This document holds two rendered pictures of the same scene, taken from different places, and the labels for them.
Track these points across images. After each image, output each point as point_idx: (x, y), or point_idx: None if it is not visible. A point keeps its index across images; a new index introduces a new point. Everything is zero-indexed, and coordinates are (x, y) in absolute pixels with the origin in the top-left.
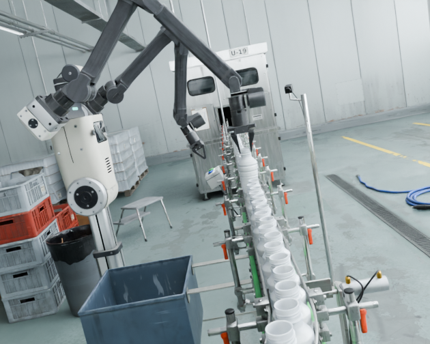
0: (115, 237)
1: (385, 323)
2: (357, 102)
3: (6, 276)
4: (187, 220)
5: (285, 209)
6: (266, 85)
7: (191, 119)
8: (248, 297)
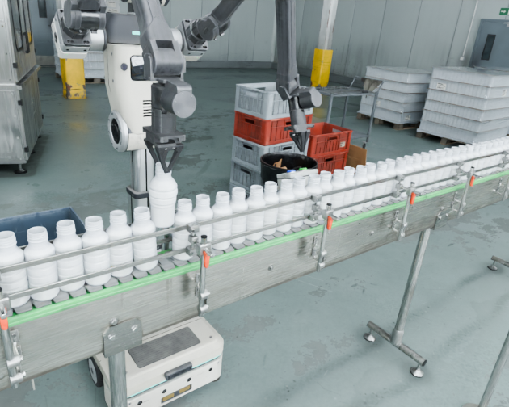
0: (148, 183)
1: None
2: None
3: (237, 166)
4: (476, 212)
5: (203, 271)
6: None
7: (296, 94)
8: (379, 336)
